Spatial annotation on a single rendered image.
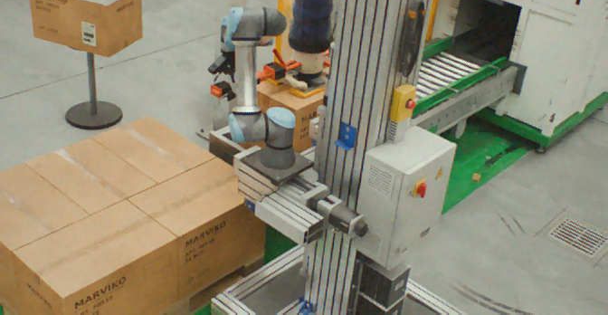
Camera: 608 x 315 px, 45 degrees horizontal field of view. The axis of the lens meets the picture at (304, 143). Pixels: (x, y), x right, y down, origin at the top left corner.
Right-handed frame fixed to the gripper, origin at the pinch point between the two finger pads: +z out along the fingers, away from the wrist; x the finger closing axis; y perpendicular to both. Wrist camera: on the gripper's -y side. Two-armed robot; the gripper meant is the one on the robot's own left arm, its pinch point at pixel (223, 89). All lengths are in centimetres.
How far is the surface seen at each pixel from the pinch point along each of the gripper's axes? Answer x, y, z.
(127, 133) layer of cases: 70, -8, 54
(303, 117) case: -19.3, 38.2, 20.3
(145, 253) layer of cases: -21, -62, 54
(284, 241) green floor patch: -11, 43, 109
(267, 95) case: 0.9, 31.5, 14.0
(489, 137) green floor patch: -26, 252, 109
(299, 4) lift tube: 1, 50, -32
